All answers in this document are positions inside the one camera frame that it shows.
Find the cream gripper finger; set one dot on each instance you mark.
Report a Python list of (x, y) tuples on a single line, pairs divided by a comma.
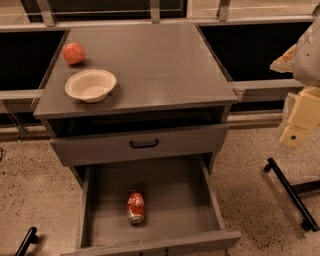
[(301, 117), (284, 63)]

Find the red coke can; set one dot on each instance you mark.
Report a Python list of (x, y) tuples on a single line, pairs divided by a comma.
[(135, 207)]

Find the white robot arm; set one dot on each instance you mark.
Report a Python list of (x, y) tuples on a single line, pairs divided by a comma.
[(303, 61)]

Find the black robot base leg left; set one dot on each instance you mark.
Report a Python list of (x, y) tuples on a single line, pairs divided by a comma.
[(30, 238)]

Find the open grey middle drawer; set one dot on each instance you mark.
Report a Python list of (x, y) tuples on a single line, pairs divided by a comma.
[(182, 215)]

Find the grey drawer cabinet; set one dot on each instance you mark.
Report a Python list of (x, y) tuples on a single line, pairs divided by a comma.
[(166, 76)]

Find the grey top drawer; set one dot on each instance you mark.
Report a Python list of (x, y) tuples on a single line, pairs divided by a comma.
[(115, 147)]

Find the grey metal railing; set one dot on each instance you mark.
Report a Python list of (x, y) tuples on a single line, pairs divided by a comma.
[(202, 12)]

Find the white paper bowl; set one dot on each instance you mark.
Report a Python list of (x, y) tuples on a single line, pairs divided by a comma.
[(91, 85)]

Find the red apple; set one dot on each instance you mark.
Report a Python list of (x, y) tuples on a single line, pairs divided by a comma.
[(73, 53)]

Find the black drawer handle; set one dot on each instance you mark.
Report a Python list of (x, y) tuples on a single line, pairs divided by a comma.
[(142, 145)]

